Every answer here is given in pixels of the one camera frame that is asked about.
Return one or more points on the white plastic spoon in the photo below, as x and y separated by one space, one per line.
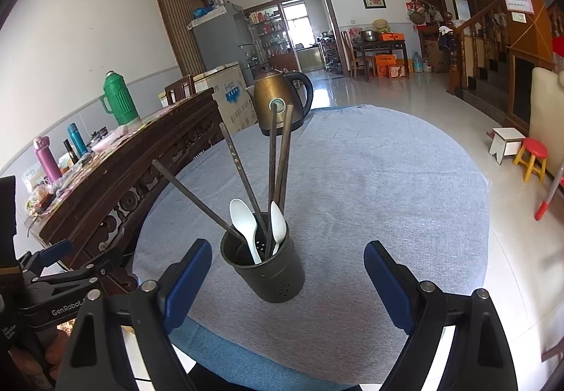
278 226
245 222

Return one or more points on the purple water bottle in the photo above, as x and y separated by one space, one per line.
46 158

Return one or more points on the grey refrigerator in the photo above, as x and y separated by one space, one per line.
223 36

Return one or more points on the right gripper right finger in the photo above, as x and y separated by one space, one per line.
479 357

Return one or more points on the green thermos jug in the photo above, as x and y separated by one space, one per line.
117 100

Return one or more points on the red yellow plastic stool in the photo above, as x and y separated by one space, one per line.
533 155

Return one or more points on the dark dining table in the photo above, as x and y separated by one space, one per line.
365 48

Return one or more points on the wooden dining chair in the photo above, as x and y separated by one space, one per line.
180 90

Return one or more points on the carved dark wooden sideboard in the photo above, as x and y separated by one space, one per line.
106 206

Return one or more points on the left hand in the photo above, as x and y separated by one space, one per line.
54 354

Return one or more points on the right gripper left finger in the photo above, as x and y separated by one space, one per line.
96 356

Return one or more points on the white small stool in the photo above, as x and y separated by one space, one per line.
505 142

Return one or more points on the bronze electric kettle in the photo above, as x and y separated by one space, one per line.
276 88

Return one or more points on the wooden staircase railing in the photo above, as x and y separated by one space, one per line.
478 42

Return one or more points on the brown wooden door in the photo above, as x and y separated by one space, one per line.
176 15

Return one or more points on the steel chopstick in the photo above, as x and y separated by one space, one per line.
194 199
243 176

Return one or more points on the white chest freezer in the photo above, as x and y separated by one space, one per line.
229 92

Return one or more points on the grey table cloth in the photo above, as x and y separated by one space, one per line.
356 175

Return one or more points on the teal water bottle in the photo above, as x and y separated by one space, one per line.
80 147

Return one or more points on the dark grey utensil holder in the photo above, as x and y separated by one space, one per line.
277 279

